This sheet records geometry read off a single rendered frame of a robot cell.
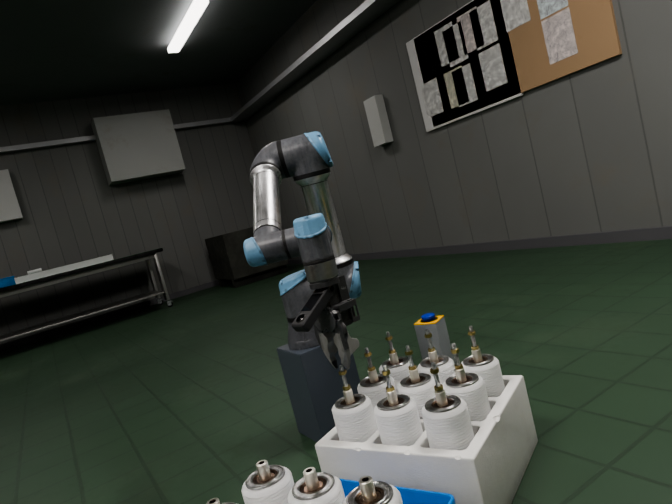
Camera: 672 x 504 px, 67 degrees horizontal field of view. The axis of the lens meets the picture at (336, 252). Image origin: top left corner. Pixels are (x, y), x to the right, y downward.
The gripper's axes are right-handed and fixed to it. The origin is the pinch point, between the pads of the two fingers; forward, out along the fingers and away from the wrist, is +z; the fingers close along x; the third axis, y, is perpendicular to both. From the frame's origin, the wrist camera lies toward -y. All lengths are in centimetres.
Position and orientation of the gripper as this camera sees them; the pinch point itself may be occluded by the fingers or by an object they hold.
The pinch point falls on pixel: (338, 364)
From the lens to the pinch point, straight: 120.6
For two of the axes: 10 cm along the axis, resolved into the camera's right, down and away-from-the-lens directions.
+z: 2.5, 9.7, 0.9
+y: 6.9, -2.4, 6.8
